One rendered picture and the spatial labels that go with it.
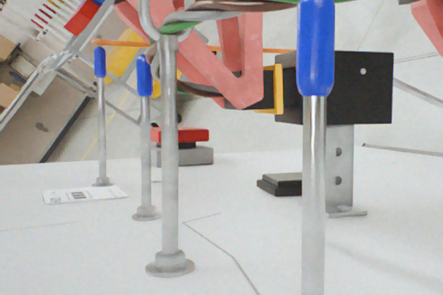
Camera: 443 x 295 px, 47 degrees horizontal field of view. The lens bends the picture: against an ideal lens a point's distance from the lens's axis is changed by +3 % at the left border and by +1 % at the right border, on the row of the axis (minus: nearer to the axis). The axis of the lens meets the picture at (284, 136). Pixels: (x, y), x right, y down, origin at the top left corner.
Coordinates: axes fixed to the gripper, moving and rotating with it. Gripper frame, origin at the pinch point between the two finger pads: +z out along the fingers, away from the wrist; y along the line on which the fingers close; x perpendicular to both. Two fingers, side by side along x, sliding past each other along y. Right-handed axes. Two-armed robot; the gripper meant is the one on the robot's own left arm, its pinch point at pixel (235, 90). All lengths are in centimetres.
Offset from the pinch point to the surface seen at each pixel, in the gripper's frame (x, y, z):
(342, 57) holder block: 5.6, 2.1, 0.7
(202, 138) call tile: 0.4, -21.4, 4.6
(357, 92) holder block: 5.7, 2.0, 2.8
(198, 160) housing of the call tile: -0.9, -21.1, 6.4
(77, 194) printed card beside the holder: -10.2, -9.2, 2.6
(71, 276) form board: -10.0, 6.9, 2.9
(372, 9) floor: 148, -225, 12
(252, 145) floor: 59, -254, 56
